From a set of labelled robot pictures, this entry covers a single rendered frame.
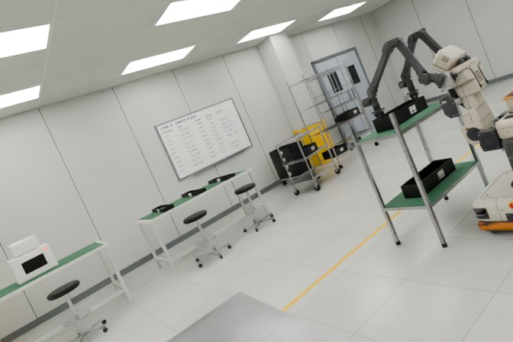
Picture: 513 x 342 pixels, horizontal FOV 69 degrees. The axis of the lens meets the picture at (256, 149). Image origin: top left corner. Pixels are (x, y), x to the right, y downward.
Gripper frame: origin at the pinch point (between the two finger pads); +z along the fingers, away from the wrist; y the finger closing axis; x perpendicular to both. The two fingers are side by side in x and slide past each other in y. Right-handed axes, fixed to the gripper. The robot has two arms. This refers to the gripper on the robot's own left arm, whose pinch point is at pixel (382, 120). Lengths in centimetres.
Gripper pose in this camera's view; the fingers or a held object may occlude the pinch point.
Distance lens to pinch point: 324.9
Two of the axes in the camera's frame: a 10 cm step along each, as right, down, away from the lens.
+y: -7.4, 3.6, -5.7
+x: 5.5, -1.6, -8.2
